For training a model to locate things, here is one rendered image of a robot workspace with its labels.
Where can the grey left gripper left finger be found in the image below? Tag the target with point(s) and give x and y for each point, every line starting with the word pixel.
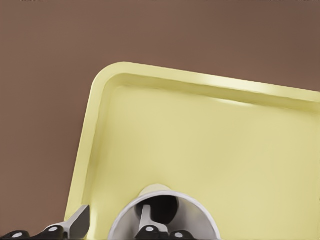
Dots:
pixel 75 222

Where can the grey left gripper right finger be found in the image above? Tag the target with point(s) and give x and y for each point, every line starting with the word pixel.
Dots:
pixel 147 220

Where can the white IKEA cup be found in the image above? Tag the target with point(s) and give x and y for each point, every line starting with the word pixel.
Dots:
pixel 192 210

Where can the pale yellow tray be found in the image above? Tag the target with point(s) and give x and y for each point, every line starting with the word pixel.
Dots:
pixel 205 140

